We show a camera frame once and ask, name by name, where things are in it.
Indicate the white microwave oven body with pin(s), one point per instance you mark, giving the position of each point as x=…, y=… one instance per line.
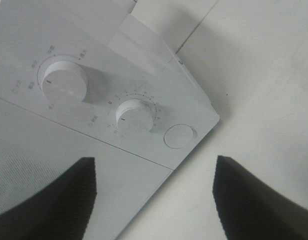
x=123, y=60

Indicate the round white door button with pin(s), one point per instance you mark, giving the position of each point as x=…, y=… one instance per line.
x=178, y=136

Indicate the upper white power knob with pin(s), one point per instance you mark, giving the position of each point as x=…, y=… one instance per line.
x=64, y=82

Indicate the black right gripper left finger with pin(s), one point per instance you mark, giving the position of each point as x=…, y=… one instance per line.
x=60, y=211

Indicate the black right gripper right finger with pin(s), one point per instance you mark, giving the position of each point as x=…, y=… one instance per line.
x=249, y=209

